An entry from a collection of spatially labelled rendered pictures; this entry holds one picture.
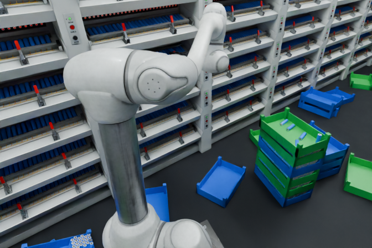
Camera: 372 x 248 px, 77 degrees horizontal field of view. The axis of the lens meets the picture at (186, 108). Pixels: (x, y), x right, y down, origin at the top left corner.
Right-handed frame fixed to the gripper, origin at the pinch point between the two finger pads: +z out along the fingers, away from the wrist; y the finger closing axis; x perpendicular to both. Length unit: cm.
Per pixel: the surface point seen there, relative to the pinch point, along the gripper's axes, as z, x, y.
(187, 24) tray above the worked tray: 2.4, 14.5, 13.0
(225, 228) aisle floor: -46, -88, -11
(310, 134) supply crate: -57, -48, 45
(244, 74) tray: 1, -27, 56
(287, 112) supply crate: -41, -41, 48
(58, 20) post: -6, 26, -53
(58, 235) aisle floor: 4, -81, -87
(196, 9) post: -3.6, 21.6, 16.0
